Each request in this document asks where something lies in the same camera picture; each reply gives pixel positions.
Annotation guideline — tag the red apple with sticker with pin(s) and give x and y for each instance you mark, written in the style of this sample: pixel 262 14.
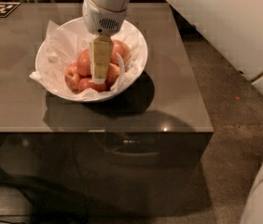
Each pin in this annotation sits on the red apple with sticker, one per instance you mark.
pixel 83 63

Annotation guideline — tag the middle right red apple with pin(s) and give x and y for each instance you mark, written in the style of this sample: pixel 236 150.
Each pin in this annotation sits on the middle right red apple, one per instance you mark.
pixel 112 74

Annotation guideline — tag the left red apple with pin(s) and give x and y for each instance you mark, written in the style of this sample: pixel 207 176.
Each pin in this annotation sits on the left red apple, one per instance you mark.
pixel 72 77

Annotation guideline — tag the back right red apple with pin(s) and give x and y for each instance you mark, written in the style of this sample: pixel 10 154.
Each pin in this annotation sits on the back right red apple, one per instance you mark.
pixel 120 49

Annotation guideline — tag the white ceramic bowl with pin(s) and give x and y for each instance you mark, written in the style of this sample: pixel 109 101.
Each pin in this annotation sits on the white ceramic bowl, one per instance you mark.
pixel 137 56

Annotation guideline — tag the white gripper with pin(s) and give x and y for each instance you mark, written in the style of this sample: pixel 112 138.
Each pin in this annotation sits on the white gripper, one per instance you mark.
pixel 102 19

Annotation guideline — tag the front red apple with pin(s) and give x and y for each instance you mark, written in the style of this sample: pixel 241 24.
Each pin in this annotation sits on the front red apple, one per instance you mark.
pixel 87 83

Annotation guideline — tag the white tissue paper liner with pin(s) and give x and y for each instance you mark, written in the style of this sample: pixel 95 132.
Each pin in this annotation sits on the white tissue paper liner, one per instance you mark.
pixel 60 47

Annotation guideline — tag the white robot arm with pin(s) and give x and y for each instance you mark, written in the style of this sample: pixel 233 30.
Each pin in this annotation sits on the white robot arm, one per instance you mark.
pixel 235 29

